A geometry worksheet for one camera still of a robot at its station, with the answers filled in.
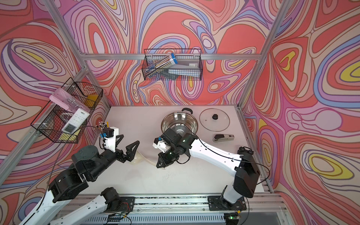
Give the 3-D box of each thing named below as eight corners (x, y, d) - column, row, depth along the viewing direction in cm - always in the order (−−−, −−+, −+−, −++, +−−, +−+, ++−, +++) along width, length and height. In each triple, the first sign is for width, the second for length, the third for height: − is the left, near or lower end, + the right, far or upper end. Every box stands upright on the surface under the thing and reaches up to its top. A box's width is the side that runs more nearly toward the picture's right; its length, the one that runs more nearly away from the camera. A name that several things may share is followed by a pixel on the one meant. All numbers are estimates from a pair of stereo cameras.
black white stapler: (213, 143, 99) (214, 139, 96) (212, 137, 102) (213, 134, 99) (234, 143, 99) (235, 139, 96) (232, 137, 102) (234, 134, 99)
